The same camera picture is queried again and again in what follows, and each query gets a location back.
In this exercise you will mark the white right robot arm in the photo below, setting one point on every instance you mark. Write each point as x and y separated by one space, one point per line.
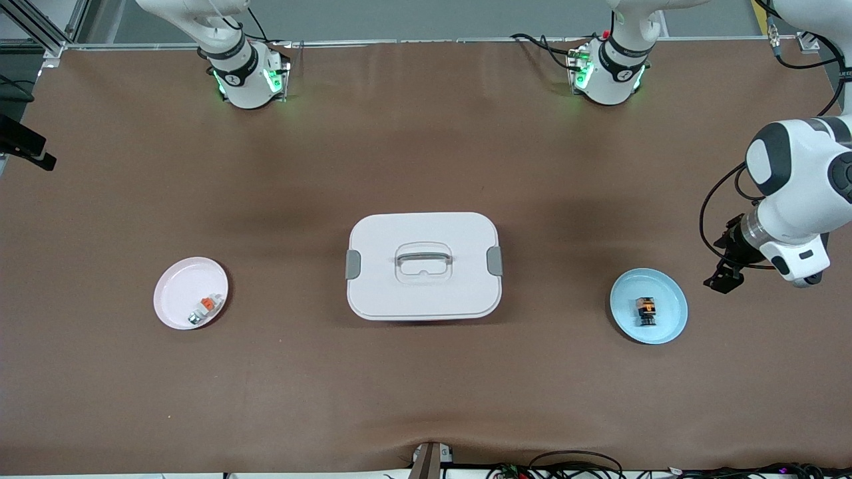
243 86

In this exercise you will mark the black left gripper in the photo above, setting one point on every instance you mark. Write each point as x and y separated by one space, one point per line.
736 248

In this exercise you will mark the aluminium frame post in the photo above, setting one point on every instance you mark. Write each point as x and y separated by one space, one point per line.
53 48
809 43

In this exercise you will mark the aluminium table edge rail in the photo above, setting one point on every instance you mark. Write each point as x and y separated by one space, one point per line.
432 41

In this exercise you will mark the small white orange switch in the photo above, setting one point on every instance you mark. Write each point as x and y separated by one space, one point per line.
208 305

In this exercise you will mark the metal table edge bracket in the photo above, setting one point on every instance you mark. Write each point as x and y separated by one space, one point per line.
429 462

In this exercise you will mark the pale pink round plate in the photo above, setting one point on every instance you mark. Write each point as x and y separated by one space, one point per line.
180 286

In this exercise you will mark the grey box latch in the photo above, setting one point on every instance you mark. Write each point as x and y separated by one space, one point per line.
494 261
353 265

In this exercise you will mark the brown table cover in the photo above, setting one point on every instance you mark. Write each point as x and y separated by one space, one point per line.
426 399

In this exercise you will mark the light blue round plate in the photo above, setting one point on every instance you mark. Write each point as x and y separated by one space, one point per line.
662 293

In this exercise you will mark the white lidded storage box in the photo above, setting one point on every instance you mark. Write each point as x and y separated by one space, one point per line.
426 299

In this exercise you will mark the orange black push-button switch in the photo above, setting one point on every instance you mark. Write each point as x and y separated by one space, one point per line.
645 311

